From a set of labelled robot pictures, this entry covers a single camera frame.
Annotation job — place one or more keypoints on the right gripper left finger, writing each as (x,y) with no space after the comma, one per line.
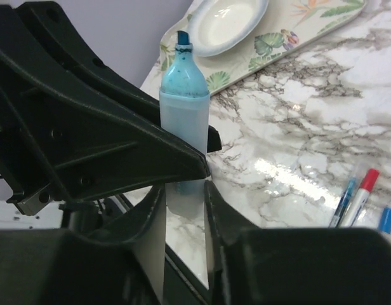
(121,263)

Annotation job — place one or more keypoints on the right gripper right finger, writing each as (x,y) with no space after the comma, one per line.
(250,265)

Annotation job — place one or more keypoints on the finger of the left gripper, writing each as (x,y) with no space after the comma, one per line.
(52,29)

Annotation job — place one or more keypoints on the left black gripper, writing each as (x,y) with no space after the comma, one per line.
(62,140)

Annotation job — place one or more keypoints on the light blue marker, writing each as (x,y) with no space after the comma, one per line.
(184,109)

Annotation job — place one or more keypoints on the blue gel pen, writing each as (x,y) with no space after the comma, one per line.
(355,175)

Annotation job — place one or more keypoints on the white marker blue tip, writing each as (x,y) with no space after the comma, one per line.
(384,225)

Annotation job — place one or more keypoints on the white marker red tip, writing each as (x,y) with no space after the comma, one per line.
(360,198)

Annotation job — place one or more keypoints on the white blue-rimmed plate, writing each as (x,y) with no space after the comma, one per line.
(217,26)

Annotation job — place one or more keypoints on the floral serving tray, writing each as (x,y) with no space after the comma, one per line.
(286,27)

